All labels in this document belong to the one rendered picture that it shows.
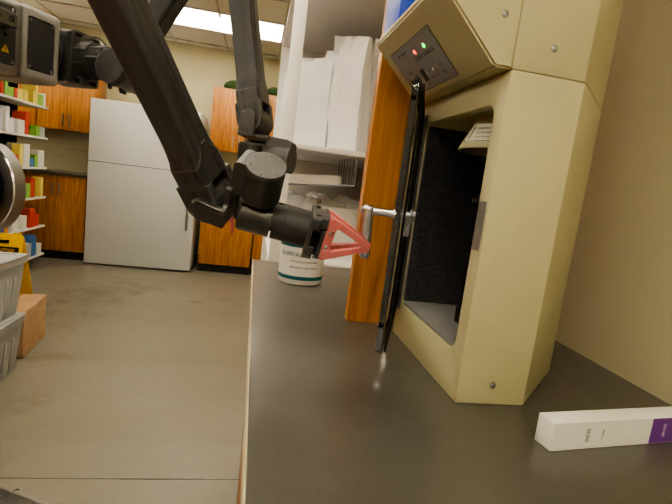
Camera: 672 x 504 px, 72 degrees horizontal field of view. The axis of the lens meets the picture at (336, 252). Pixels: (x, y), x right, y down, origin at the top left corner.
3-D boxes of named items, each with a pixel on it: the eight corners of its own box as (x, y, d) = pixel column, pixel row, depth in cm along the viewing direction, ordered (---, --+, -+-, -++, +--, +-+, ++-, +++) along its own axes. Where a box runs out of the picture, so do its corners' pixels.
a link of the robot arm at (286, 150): (258, 117, 106) (240, 107, 98) (305, 122, 103) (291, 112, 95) (251, 170, 107) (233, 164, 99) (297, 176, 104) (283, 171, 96)
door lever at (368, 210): (390, 265, 72) (392, 257, 74) (396, 209, 68) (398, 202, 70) (356, 260, 73) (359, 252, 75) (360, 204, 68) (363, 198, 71)
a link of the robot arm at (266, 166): (215, 183, 76) (188, 214, 70) (222, 123, 68) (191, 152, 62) (283, 212, 76) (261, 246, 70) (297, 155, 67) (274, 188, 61)
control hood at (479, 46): (425, 104, 93) (433, 51, 91) (512, 68, 61) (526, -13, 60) (369, 94, 91) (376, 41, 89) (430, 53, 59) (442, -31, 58)
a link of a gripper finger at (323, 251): (372, 220, 76) (317, 205, 75) (378, 230, 69) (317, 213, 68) (360, 259, 78) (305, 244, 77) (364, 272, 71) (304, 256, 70)
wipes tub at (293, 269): (318, 277, 144) (324, 229, 142) (324, 288, 131) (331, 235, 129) (276, 274, 141) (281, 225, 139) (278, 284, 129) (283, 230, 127)
